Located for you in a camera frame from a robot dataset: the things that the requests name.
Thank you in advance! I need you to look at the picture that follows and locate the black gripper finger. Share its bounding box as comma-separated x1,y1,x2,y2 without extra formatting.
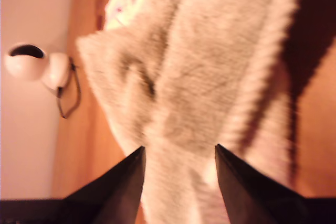
214,144,308,224
65,146,146,224

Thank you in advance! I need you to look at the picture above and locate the black security camera cable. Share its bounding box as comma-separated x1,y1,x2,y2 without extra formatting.
56,56,81,120

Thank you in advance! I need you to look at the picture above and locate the white round security camera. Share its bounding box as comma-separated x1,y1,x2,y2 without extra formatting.
4,42,72,96

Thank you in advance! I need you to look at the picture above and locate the white towel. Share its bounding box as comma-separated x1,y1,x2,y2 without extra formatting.
104,0,300,190

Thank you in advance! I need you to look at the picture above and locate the beige fluffy tea towel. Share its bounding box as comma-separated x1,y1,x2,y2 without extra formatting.
75,0,309,224

